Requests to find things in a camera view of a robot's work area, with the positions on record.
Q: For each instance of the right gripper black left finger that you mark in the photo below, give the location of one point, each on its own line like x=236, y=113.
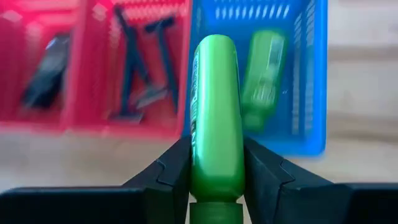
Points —
x=168, y=193

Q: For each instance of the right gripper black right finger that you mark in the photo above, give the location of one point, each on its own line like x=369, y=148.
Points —
x=270, y=196

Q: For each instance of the green plastic bottle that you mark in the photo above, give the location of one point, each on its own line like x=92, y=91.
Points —
x=264, y=81
x=217, y=124

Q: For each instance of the grey plastic bottle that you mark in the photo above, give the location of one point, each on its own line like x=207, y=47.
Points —
x=46, y=74

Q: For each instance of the blue plastic basket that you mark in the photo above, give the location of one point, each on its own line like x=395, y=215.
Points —
x=311, y=130

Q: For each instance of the red plastic basket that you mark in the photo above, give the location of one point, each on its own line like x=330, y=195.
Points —
x=93, y=77
x=18, y=118

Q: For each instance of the black disposable razor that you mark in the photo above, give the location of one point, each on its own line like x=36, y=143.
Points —
x=135, y=59

